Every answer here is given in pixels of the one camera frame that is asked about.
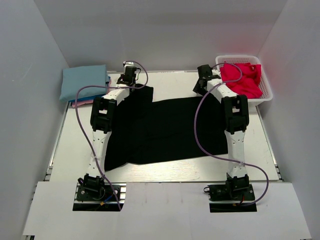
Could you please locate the light blue folded t-shirt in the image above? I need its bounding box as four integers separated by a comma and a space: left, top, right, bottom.
59, 65, 109, 102

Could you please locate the white plastic basket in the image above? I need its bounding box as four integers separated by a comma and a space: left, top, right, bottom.
215, 54, 273, 106

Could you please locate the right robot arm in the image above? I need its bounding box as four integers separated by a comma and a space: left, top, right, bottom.
193, 64, 249, 180

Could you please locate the black t-shirt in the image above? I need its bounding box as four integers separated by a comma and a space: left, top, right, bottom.
104, 87, 228, 171

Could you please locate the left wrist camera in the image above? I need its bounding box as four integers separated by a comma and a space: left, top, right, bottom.
123, 61, 135, 68

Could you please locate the pink folded t-shirt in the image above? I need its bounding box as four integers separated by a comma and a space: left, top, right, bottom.
71, 99, 93, 109

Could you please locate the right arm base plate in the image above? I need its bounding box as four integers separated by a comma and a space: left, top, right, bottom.
203, 175, 257, 213

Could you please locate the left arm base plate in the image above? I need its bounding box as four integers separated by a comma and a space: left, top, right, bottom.
72, 174, 126, 212

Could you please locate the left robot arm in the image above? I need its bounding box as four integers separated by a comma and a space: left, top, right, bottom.
87, 61, 137, 177

